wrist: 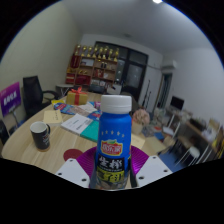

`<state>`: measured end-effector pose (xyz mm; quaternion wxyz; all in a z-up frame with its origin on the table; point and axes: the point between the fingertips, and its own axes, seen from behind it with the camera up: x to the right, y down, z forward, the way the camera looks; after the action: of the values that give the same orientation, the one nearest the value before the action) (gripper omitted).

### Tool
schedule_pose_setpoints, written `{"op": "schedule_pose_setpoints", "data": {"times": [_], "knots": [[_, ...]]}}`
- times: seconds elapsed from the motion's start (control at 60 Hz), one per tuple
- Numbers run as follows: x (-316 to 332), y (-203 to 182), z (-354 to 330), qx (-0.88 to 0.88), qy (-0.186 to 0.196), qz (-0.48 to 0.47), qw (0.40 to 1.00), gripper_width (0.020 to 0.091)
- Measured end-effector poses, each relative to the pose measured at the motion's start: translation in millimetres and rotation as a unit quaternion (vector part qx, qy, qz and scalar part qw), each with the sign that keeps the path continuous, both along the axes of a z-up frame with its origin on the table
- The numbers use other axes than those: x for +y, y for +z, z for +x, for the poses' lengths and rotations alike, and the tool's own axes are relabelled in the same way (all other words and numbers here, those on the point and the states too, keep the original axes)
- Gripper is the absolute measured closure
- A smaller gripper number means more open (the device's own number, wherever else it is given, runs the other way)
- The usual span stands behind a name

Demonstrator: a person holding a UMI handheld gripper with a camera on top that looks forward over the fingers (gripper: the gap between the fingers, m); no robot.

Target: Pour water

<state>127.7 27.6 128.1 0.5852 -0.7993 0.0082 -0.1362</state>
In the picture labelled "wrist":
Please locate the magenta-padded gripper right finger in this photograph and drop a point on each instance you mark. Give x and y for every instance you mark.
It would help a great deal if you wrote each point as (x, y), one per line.
(150, 170)

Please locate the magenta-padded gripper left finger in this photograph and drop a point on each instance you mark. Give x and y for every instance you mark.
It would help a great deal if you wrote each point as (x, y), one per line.
(75, 171)

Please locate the blue drink bottle white cap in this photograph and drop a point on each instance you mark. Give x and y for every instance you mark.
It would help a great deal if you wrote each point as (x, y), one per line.
(113, 133)

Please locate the beige envelope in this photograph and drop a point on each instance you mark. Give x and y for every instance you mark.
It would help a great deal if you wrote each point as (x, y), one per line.
(137, 141)

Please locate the teal book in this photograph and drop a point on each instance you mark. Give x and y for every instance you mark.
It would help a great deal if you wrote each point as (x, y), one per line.
(91, 131)

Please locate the white round stool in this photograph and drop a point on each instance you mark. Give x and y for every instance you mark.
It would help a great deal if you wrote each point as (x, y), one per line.
(190, 152)

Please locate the white paper booklet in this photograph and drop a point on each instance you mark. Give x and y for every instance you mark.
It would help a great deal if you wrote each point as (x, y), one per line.
(76, 124)

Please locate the black mug white inside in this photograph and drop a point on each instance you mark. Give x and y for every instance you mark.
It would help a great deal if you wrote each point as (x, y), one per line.
(40, 136)

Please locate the pink flower bouquet pot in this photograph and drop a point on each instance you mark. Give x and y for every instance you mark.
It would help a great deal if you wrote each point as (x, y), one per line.
(141, 117)

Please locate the blue colourful book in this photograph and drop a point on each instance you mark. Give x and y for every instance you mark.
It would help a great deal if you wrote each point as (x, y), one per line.
(95, 115)

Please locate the colourful flat brochure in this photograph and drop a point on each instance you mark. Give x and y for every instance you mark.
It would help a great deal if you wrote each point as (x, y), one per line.
(66, 108)

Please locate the cluttered wooden side desk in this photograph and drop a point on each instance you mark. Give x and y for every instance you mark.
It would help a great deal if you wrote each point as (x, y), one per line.
(200, 130)

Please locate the black tripod stand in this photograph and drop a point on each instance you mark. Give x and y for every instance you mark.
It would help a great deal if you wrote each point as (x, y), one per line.
(146, 98)

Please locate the yellow folder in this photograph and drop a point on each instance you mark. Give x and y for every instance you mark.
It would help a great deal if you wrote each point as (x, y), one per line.
(57, 101)

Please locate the computer monitor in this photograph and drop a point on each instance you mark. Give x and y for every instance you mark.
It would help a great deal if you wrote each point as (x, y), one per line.
(177, 102)

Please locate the yellow gift box red ribbon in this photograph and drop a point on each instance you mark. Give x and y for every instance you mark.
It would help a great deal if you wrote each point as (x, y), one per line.
(76, 98)

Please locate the small white folding table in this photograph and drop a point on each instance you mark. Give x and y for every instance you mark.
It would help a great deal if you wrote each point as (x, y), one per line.
(64, 86)

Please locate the black office chair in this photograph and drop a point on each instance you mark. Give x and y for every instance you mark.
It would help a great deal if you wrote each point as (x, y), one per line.
(31, 93)

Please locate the dark glass door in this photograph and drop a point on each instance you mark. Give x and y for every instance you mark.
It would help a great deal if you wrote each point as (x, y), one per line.
(135, 73)

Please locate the purple sign board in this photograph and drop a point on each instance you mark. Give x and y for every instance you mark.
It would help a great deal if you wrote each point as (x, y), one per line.
(10, 98)

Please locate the wooden shelf unit with trophies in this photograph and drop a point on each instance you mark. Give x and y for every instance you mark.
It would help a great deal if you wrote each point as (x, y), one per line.
(91, 68)

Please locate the white air conditioner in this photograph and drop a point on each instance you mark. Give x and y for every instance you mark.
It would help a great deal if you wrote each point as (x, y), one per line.
(169, 65)

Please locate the ceiling light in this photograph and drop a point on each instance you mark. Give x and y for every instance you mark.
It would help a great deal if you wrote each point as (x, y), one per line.
(157, 1)

